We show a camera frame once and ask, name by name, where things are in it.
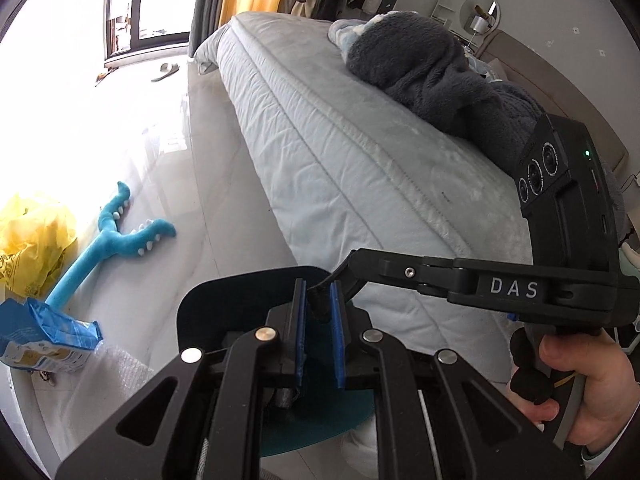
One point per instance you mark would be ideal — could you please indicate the grey slipper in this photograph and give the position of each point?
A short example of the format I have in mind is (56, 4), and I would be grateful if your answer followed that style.
(165, 71)

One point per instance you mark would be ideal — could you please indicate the dark grey fleece blanket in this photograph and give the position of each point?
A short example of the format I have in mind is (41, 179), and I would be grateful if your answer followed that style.
(425, 70)

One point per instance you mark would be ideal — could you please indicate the white shelf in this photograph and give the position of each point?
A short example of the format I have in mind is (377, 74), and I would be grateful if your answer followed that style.
(445, 10)

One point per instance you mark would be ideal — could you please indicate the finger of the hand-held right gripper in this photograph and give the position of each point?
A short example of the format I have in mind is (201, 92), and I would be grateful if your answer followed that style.
(390, 270)

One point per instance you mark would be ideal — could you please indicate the blue cartoon tissue packet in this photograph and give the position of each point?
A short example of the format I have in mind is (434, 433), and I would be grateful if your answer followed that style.
(50, 325)

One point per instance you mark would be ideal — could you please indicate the yellow plastic bag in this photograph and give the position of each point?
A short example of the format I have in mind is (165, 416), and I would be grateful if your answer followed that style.
(35, 230)

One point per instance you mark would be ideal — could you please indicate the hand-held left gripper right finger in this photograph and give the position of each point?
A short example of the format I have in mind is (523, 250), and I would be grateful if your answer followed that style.
(339, 335)

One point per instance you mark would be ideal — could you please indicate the light grey bed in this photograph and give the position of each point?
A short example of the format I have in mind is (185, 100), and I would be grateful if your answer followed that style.
(325, 135)

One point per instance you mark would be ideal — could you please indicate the person's right hand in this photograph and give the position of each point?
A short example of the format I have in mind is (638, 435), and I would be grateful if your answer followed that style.
(607, 390)

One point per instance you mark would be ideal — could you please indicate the grey curtain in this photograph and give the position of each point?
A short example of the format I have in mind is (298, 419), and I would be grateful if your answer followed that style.
(207, 0)

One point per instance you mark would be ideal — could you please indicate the blue white patterned blanket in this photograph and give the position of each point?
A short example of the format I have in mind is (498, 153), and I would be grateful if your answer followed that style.
(345, 35)

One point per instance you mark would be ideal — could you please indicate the dark window frame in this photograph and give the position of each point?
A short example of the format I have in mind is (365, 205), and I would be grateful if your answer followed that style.
(150, 46)

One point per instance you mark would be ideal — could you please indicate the silver table lamp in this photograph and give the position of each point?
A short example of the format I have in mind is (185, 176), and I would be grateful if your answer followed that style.
(479, 24)

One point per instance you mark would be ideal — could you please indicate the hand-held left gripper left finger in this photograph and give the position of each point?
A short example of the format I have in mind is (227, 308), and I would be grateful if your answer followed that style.
(299, 330)

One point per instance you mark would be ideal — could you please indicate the round white mirror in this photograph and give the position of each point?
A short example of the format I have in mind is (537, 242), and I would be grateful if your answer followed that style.
(470, 7)

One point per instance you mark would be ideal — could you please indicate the blue plush toy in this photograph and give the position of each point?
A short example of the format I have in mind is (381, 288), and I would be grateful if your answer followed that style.
(115, 240)

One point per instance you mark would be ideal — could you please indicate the clear bubble wrap bag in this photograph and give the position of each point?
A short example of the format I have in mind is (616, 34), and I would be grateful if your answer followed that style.
(110, 382)

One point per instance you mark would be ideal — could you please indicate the beige headboard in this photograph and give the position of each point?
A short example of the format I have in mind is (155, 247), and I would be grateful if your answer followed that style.
(550, 75)

